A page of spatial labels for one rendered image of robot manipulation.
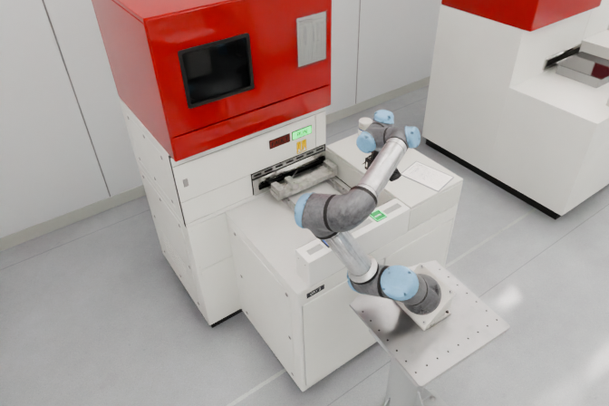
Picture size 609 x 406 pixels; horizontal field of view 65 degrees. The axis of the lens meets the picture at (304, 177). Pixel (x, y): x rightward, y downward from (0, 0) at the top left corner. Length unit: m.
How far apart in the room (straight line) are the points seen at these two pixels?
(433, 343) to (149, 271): 2.04
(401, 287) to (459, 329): 0.34
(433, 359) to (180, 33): 1.46
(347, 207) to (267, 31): 0.89
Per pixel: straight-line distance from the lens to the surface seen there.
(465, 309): 2.01
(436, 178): 2.35
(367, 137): 1.72
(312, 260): 1.91
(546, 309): 3.25
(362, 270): 1.73
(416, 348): 1.86
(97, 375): 2.98
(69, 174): 3.73
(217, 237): 2.45
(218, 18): 1.90
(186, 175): 2.16
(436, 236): 2.49
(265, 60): 2.05
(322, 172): 2.48
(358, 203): 1.43
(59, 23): 3.34
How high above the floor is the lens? 2.34
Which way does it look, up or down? 37 degrees down
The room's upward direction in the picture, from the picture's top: 2 degrees counter-clockwise
